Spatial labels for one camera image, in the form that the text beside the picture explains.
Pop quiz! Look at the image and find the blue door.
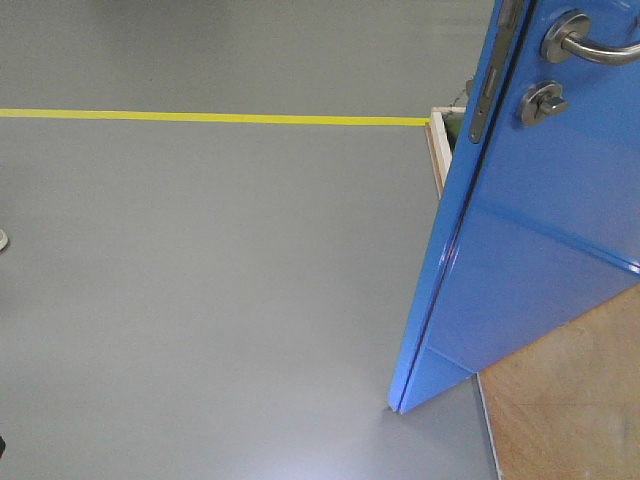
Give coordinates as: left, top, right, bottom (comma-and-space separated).
388, 1, 639, 413

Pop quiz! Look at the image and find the steel door lever handle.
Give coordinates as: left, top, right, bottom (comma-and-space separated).
539, 9, 639, 66

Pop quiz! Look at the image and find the white far edge batten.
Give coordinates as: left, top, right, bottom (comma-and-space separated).
430, 109, 452, 178

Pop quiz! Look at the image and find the green sandbag left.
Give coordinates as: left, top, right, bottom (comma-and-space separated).
443, 112, 464, 150

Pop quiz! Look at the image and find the steel thumb turn lock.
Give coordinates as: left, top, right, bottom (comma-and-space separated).
518, 80, 569, 126

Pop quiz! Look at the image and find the steel latch face plate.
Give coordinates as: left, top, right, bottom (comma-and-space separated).
469, 0, 524, 143

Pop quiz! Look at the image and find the plywood base platform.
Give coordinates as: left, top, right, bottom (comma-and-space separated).
427, 106, 639, 479

